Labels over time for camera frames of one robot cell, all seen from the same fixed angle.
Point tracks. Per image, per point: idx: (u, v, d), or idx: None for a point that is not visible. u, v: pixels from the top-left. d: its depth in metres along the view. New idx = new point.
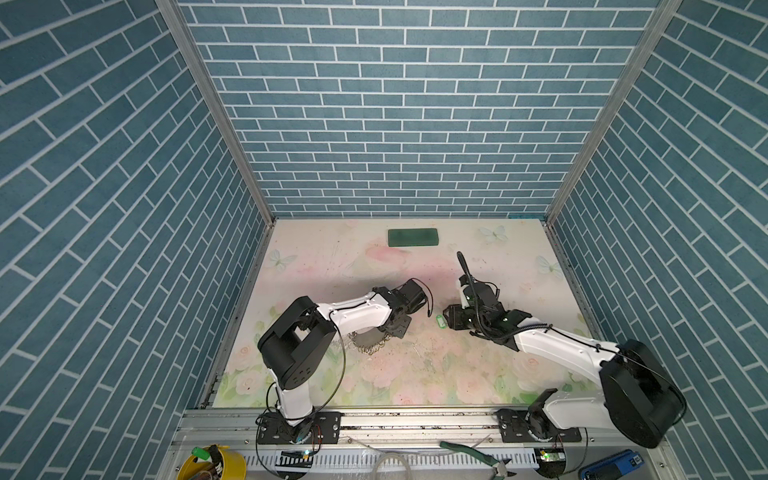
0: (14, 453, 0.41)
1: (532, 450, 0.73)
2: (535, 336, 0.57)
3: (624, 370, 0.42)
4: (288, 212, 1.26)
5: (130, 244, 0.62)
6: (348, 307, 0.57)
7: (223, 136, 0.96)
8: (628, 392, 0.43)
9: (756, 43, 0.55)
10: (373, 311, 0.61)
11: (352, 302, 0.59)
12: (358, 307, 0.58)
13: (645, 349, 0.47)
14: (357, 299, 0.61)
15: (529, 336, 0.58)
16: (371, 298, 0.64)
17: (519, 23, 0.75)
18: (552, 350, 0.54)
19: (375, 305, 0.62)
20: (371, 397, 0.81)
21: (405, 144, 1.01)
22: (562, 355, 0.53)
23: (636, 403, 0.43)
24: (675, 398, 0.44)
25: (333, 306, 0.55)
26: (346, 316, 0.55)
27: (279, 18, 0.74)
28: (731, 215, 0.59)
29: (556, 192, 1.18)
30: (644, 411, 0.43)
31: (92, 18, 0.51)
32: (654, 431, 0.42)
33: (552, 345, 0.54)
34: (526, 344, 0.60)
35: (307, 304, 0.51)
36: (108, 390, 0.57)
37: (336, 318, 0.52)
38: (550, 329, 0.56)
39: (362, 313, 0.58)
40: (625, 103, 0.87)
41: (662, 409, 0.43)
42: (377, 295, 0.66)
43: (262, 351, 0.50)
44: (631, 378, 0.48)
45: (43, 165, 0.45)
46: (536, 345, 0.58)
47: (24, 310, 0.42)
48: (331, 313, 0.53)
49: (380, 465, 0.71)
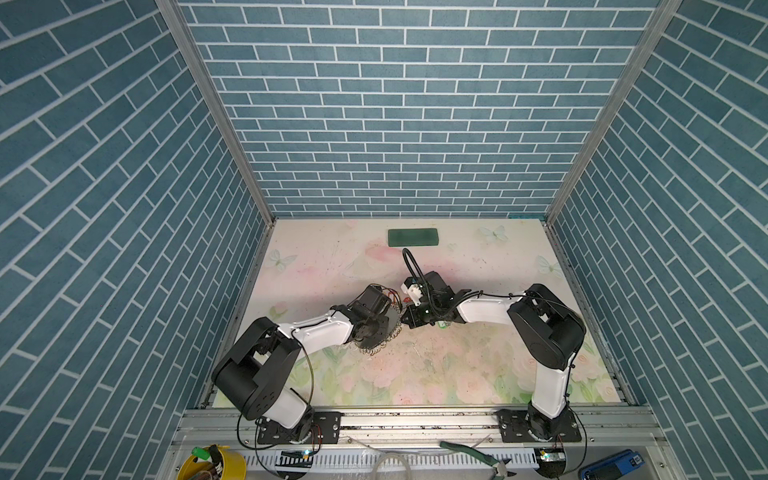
0: (14, 453, 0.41)
1: (532, 450, 0.73)
2: (470, 303, 0.66)
3: (526, 308, 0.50)
4: (288, 212, 1.26)
5: (130, 244, 0.62)
6: (311, 325, 0.56)
7: (223, 137, 0.96)
8: (530, 322, 0.52)
9: (756, 43, 0.55)
10: (335, 328, 0.60)
11: (312, 321, 0.57)
12: (320, 326, 0.57)
13: (545, 288, 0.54)
14: (318, 317, 0.60)
15: (467, 303, 0.67)
16: (332, 314, 0.64)
17: (519, 24, 0.75)
18: (483, 309, 0.63)
19: (337, 323, 0.61)
20: (371, 397, 0.81)
21: (405, 144, 1.01)
22: (491, 312, 0.62)
23: (535, 328, 0.51)
24: (575, 325, 0.53)
25: (295, 326, 0.53)
26: (309, 334, 0.53)
27: (279, 18, 0.74)
28: (731, 215, 0.59)
29: (556, 192, 1.18)
30: (544, 335, 0.52)
31: (92, 18, 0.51)
32: (558, 353, 0.50)
33: (483, 305, 0.63)
34: (463, 307, 0.69)
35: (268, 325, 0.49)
36: (108, 389, 0.57)
37: (299, 337, 0.50)
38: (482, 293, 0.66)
39: (327, 330, 0.58)
40: (625, 102, 0.87)
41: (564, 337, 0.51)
42: (337, 310, 0.66)
43: (219, 380, 0.46)
44: (530, 310, 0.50)
45: (42, 164, 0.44)
46: (472, 310, 0.67)
47: (24, 310, 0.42)
48: (293, 331, 0.51)
49: (380, 465, 0.71)
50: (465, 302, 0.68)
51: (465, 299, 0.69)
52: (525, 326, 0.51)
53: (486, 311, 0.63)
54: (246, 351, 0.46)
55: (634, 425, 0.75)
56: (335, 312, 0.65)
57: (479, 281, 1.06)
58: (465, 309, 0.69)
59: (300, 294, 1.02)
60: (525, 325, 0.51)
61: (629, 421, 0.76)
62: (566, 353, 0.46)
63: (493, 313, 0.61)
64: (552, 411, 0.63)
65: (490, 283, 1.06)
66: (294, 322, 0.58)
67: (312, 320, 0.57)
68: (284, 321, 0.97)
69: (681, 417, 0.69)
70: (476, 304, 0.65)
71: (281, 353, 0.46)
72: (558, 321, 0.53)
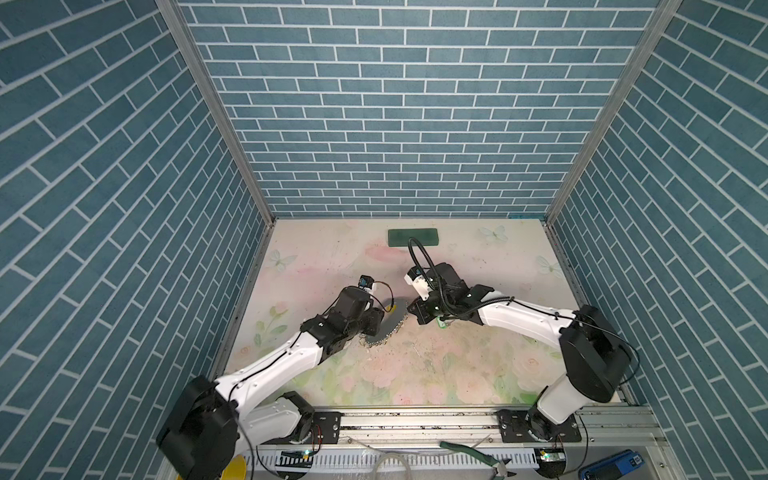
0: (14, 453, 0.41)
1: (532, 450, 0.73)
2: (497, 308, 0.58)
3: (581, 336, 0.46)
4: (288, 212, 1.26)
5: (130, 244, 0.62)
6: (259, 371, 0.49)
7: (223, 137, 0.96)
8: (585, 353, 0.45)
9: (756, 43, 0.55)
10: (299, 361, 0.54)
11: (266, 361, 0.51)
12: (276, 367, 0.50)
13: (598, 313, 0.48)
14: (276, 354, 0.52)
15: (495, 309, 0.59)
16: (293, 346, 0.55)
17: (519, 24, 0.75)
18: (513, 320, 0.56)
19: (300, 355, 0.54)
20: (371, 398, 0.81)
21: (405, 144, 1.01)
22: (520, 324, 0.55)
23: (589, 361, 0.45)
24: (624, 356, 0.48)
25: (239, 378, 0.46)
26: (258, 384, 0.47)
27: (279, 18, 0.74)
28: (731, 215, 0.59)
29: (556, 192, 1.18)
30: (599, 370, 0.45)
31: (92, 18, 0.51)
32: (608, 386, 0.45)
33: (513, 315, 0.56)
34: (489, 316, 0.61)
35: (207, 384, 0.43)
36: (108, 390, 0.57)
37: (244, 391, 0.45)
38: (512, 302, 0.58)
39: (285, 368, 0.51)
40: (625, 102, 0.87)
41: (611, 365, 0.47)
42: (302, 336, 0.58)
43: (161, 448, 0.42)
44: (586, 340, 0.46)
45: (42, 164, 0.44)
46: (500, 318, 0.59)
47: (24, 309, 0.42)
48: (235, 388, 0.45)
49: (380, 466, 0.71)
50: (493, 307, 0.59)
51: (494, 303, 0.60)
52: (576, 356, 0.45)
53: (518, 325, 0.56)
54: (183, 415, 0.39)
55: (635, 425, 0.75)
56: (296, 342, 0.56)
57: (479, 281, 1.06)
58: (490, 312, 0.60)
59: (300, 294, 1.02)
60: (577, 356, 0.45)
61: (629, 421, 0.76)
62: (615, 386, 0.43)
63: (522, 325, 0.55)
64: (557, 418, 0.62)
65: (490, 283, 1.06)
66: (237, 374, 0.47)
67: (267, 360, 0.51)
68: (277, 327, 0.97)
69: (681, 417, 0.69)
70: (505, 314, 0.57)
71: (217, 416, 0.41)
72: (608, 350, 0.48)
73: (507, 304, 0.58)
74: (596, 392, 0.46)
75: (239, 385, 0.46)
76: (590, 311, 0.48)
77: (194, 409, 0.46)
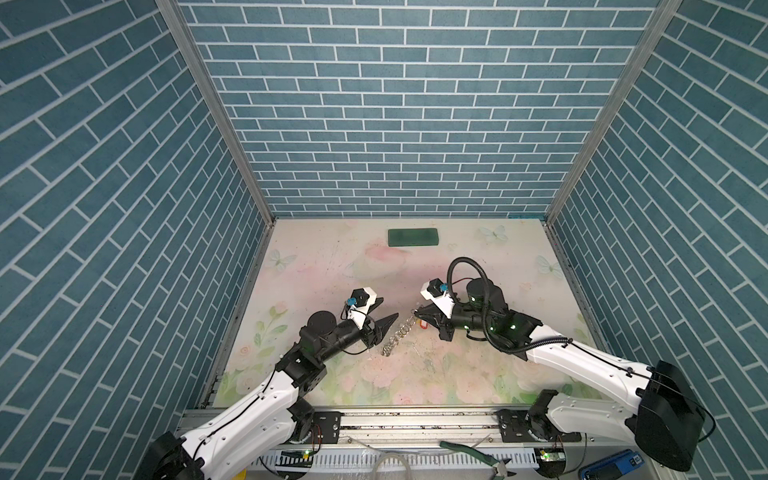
0: (14, 453, 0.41)
1: (532, 450, 0.73)
2: (552, 351, 0.53)
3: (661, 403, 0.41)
4: (288, 212, 1.26)
5: (130, 244, 0.62)
6: (230, 422, 0.48)
7: (223, 137, 0.96)
8: (668, 422, 0.41)
9: (756, 43, 0.55)
10: (273, 405, 0.54)
11: (240, 408, 0.50)
12: (248, 414, 0.50)
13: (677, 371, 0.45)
14: (249, 399, 0.52)
15: (550, 353, 0.53)
16: (266, 390, 0.54)
17: (519, 23, 0.75)
18: (571, 365, 0.51)
19: (273, 398, 0.53)
20: (371, 397, 0.81)
21: (405, 144, 1.01)
22: (581, 372, 0.50)
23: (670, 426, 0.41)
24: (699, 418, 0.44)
25: (207, 432, 0.46)
26: (227, 436, 0.46)
27: (279, 18, 0.74)
28: (730, 215, 0.59)
29: (556, 192, 1.18)
30: (683, 442, 0.42)
31: (91, 18, 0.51)
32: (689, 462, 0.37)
33: (572, 361, 0.50)
34: (539, 356, 0.55)
35: (175, 440, 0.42)
36: (108, 389, 0.57)
37: (213, 446, 0.44)
38: (568, 344, 0.52)
39: (257, 415, 0.51)
40: (625, 102, 0.87)
41: (687, 428, 0.43)
42: (277, 375, 0.57)
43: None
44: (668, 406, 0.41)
45: (42, 164, 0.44)
46: (552, 360, 0.54)
47: (24, 309, 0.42)
48: (202, 444, 0.44)
49: (380, 465, 0.71)
50: (549, 351, 0.53)
51: (553, 346, 0.53)
52: (657, 425, 0.40)
53: (578, 373, 0.50)
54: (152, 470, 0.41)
55: None
56: (269, 385, 0.55)
57: None
58: (541, 355, 0.55)
59: (300, 295, 1.01)
60: (658, 423, 0.40)
61: None
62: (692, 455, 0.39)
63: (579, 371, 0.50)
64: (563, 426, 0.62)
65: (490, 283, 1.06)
66: (206, 427, 0.46)
67: (240, 406, 0.50)
68: (274, 328, 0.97)
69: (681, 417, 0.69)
70: (562, 360, 0.52)
71: None
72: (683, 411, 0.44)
73: (563, 348, 0.52)
74: (672, 462, 0.42)
75: (206, 441, 0.45)
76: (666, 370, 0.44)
77: (162, 465, 0.45)
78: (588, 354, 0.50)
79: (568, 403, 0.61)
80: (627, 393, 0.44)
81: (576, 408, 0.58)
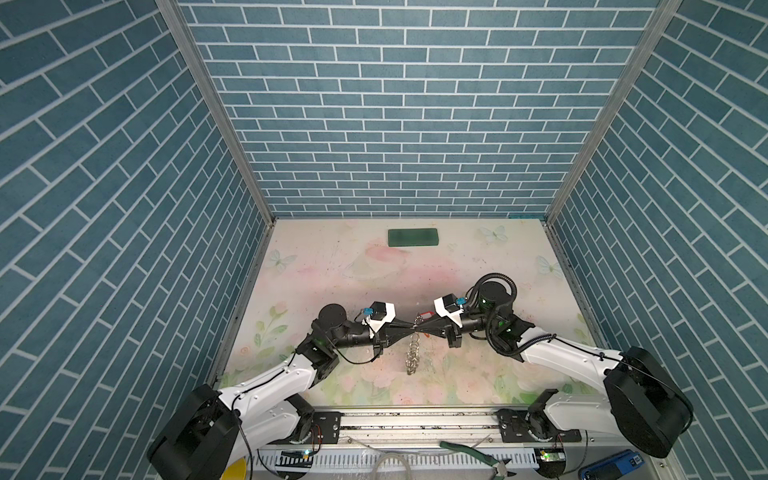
0: (14, 453, 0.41)
1: (532, 450, 0.73)
2: (541, 347, 0.57)
3: (628, 379, 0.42)
4: (288, 212, 1.26)
5: (130, 244, 0.62)
6: (262, 384, 0.51)
7: (223, 137, 0.96)
8: (634, 399, 0.43)
9: (755, 44, 0.55)
10: (292, 381, 0.56)
11: (267, 375, 0.53)
12: (276, 381, 0.53)
13: (649, 356, 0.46)
14: (274, 371, 0.54)
15: (538, 350, 0.57)
16: (290, 364, 0.58)
17: (519, 24, 0.75)
18: (558, 361, 0.54)
19: (296, 372, 0.57)
20: (371, 397, 0.81)
21: (405, 144, 1.01)
22: (567, 365, 0.53)
23: (641, 410, 0.42)
24: (682, 405, 0.44)
25: (241, 390, 0.48)
26: (259, 397, 0.49)
27: (279, 18, 0.74)
28: (731, 215, 0.59)
29: (556, 192, 1.18)
30: (659, 426, 0.42)
31: (92, 18, 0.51)
32: (664, 440, 0.41)
33: (556, 354, 0.54)
34: (530, 354, 0.60)
35: (209, 394, 0.45)
36: (108, 390, 0.57)
37: (244, 403, 0.46)
38: (554, 339, 0.56)
39: (278, 387, 0.52)
40: (625, 102, 0.87)
41: (668, 416, 0.43)
42: (298, 357, 0.60)
43: (151, 462, 0.42)
44: (635, 385, 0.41)
45: (42, 164, 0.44)
46: (539, 356, 0.58)
47: (23, 309, 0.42)
48: (236, 399, 0.46)
49: (380, 465, 0.71)
50: (539, 347, 0.57)
51: (541, 342, 0.57)
52: (625, 403, 0.42)
53: (563, 368, 0.54)
54: (183, 423, 0.43)
55: None
56: (295, 360, 0.59)
57: None
58: (532, 350, 0.59)
59: (300, 295, 1.01)
60: (626, 402, 0.42)
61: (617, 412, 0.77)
62: (672, 436, 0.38)
63: (566, 364, 0.53)
64: (562, 424, 0.62)
65: None
66: (240, 385, 0.49)
67: (266, 375, 0.53)
68: (274, 328, 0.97)
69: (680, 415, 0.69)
70: (550, 354, 0.55)
71: (219, 424, 0.42)
72: (660, 398, 0.44)
73: (549, 343, 0.56)
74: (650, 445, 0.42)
75: (241, 396, 0.47)
76: (640, 354, 0.46)
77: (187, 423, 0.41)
78: (572, 346, 0.53)
79: (565, 400, 0.61)
80: (598, 375, 0.46)
81: (571, 403, 0.58)
